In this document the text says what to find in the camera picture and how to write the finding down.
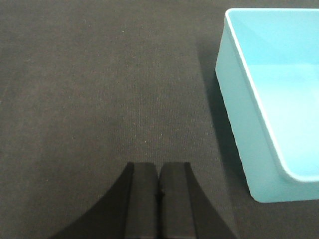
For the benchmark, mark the light blue plastic bin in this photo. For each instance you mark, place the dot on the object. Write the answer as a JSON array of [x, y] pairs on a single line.
[[268, 72]]

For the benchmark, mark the dark grey conveyor belt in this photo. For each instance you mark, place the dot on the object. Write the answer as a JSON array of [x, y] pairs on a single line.
[[89, 85]]

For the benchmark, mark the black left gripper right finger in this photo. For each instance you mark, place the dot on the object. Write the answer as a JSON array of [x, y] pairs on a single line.
[[185, 210]]

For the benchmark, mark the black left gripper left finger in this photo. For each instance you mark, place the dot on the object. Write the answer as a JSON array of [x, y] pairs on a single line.
[[129, 209]]

